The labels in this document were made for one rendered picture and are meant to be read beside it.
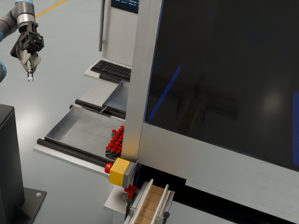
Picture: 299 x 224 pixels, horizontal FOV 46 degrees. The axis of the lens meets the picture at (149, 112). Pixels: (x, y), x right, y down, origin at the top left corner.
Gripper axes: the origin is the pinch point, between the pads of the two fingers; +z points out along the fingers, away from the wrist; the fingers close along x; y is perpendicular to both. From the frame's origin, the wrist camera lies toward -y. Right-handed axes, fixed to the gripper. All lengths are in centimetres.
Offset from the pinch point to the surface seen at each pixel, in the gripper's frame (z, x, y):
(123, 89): -9, 63, -4
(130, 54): -43, 85, -9
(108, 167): 46, 18, 17
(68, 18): -239, 199, -173
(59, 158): 32.3, 17.9, -10.1
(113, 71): -31, 74, -17
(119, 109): 6, 53, -1
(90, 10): -266, 235, -164
